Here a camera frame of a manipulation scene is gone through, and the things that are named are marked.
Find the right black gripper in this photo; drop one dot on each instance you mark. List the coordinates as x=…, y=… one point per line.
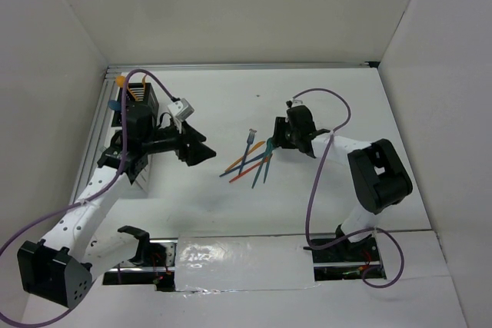
x=279, y=137

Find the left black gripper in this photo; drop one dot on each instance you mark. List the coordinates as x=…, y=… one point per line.
x=197, y=152

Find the teal plastic spoon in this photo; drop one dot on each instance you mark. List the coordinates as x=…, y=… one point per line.
x=269, y=148

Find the blue plastic spoon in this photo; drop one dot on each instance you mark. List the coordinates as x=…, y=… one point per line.
x=114, y=105

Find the yellow plastic spoon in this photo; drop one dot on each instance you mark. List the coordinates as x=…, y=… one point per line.
x=120, y=81

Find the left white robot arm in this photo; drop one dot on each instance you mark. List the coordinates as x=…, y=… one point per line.
x=63, y=264

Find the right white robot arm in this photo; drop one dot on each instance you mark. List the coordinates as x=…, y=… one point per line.
x=379, y=178

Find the teal plastic knife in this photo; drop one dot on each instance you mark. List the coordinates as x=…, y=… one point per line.
x=267, y=166

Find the yellow plastic knife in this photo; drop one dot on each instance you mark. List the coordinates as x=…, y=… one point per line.
x=247, y=152

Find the orange plastic knife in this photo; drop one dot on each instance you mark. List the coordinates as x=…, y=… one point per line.
x=250, y=169

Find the blue plastic knife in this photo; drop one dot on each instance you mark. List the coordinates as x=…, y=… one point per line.
x=254, y=159

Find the blue plastic fork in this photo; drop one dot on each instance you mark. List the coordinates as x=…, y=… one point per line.
x=249, y=142

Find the white slotted utensil container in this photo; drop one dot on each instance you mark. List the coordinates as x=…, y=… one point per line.
x=142, y=178

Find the black slotted utensil container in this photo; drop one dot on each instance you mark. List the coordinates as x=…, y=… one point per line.
x=139, y=95

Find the silver reflective tape sheet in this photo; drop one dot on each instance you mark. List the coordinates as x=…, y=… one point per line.
x=229, y=264

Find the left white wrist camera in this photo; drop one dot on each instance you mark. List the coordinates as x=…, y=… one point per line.
x=180, y=110

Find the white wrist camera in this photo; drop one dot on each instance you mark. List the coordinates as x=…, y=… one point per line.
x=293, y=103
x=180, y=110

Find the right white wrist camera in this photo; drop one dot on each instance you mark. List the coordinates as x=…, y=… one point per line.
x=293, y=103

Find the aluminium rail at back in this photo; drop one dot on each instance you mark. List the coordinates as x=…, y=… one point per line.
x=116, y=69

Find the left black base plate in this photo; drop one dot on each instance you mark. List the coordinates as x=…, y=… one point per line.
x=158, y=269

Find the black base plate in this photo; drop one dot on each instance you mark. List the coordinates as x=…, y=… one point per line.
x=347, y=261
x=158, y=269

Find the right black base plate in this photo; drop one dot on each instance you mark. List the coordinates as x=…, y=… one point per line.
x=347, y=261

